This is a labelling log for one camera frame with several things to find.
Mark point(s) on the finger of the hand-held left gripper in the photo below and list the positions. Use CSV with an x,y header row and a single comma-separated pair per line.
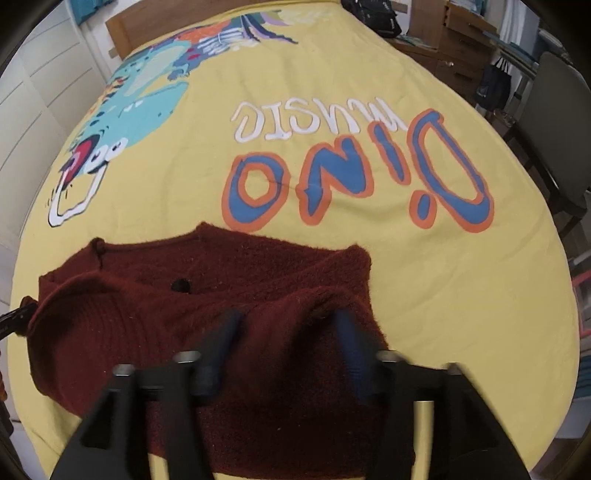
x,y
18,318

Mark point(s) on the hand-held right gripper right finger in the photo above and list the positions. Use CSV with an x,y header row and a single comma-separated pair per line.
x,y
353,346

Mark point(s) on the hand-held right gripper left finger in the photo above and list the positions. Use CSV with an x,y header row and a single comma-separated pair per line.
x,y
221,339

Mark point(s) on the dark red knitted sweater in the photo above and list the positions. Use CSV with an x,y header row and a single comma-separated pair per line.
x,y
286,295

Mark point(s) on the yellow dinosaur printed blanket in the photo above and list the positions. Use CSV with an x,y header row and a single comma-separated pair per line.
x,y
415,267

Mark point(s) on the white wardrobe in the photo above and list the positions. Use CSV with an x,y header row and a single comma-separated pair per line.
x,y
41,115

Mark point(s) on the navy blue bag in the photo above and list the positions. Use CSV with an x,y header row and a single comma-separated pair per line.
x,y
494,87

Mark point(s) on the grey chair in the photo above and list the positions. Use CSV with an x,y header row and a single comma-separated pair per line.
x,y
561,134

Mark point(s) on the wooden bed headboard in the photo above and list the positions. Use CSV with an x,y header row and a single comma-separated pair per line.
x,y
121,27

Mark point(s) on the wooden drawer unit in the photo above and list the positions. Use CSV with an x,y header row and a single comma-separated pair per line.
x,y
455,50

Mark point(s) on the black backpack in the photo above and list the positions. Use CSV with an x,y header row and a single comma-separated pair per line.
x,y
374,16

